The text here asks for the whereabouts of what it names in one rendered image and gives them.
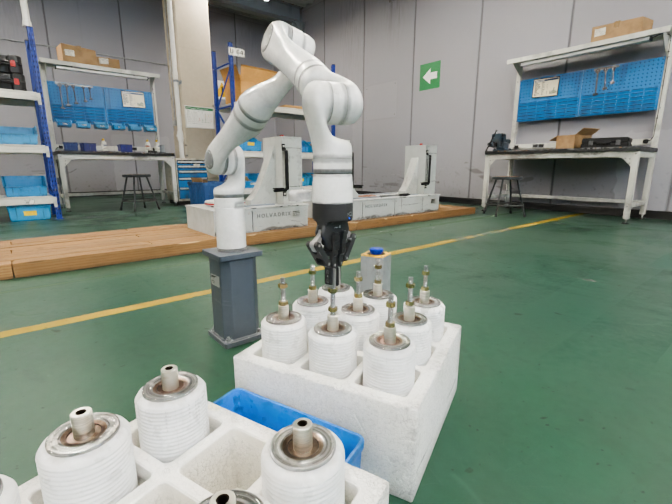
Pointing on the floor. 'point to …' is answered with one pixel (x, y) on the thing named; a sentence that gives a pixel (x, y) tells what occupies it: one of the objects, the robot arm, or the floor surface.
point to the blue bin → (258, 406)
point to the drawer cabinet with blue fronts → (185, 167)
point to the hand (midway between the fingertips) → (332, 276)
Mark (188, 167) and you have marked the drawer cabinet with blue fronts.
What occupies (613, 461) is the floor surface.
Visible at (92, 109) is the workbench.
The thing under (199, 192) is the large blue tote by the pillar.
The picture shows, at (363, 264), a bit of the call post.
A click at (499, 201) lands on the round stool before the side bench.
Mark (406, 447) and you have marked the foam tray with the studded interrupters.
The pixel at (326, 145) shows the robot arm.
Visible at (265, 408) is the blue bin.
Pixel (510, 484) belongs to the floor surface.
